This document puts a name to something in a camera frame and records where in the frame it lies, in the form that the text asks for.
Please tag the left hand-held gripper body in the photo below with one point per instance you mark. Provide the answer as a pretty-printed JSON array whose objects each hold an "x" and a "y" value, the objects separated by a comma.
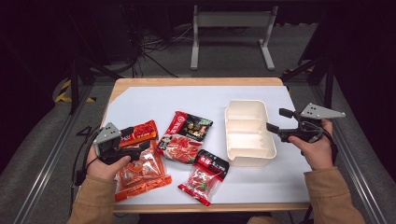
[{"x": 107, "y": 135}]

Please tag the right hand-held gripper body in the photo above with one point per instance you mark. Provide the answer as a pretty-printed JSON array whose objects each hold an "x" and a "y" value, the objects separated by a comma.
[{"x": 306, "y": 129}]

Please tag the orange clear seasoning packet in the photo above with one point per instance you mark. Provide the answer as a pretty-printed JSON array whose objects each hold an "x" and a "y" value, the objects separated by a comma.
[{"x": 143, "y": 174}]

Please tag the white divided plastic container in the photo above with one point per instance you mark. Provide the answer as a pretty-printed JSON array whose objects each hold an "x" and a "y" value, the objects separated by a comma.
[{"x": 249, "y": 140}]

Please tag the large red black soup packet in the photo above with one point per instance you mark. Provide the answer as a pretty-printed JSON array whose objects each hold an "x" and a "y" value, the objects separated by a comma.
[{"x": 183, "y": 140}]

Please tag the person's right hand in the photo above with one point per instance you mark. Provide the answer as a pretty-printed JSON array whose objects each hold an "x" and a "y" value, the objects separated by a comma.
[{"x": 314, "y": 152}]

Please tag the person's left hand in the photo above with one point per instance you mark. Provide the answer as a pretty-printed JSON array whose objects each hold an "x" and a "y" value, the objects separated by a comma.
[{"x": 102, "y": 169}]

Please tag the black metal stand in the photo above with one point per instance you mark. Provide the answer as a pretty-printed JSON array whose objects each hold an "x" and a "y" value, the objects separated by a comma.
[
  {"x": 74, "y": 84},
  {"x": 328, "y": 84}
]

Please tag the yellow black hazard tape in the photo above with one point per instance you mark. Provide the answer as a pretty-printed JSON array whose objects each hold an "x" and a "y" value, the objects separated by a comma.
[{"x": 63, "y": 93}]

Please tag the white table sheet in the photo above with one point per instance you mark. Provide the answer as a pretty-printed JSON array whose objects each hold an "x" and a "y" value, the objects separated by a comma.
[{"x": 186, "y": 99}]

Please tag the small red black clear packet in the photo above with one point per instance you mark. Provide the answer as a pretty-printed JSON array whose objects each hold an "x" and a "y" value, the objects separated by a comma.
[{"x": 202, "y": 180}]

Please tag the aluminium floor rail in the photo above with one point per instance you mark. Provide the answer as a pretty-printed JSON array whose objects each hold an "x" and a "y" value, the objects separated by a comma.
[
  {"x": 46, "y": 161},
  {"x": 358, "y": 174}
]

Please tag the white metal stand frame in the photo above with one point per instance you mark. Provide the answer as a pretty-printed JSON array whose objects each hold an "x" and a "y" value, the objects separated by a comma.
[{"x": 194, "y": 40}]

